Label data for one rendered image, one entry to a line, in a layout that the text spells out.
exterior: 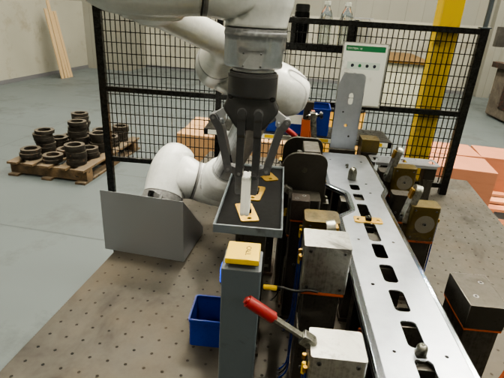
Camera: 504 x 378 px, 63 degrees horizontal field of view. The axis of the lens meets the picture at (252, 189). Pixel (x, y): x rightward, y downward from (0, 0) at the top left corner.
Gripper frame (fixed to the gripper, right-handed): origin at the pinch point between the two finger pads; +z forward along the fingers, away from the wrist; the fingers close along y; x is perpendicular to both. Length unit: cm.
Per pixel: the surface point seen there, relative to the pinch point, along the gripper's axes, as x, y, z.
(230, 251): -0.8, -2.1, 11.1
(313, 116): 94, 17, 7
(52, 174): 283, -205, 123
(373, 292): 13.3, 28.6, 27.0
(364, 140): 119, 44, 21
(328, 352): -11.9, 15.5, 21.1
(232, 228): 7.7, -2.7, 11.1
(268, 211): 16.5, 4.0, 11.1
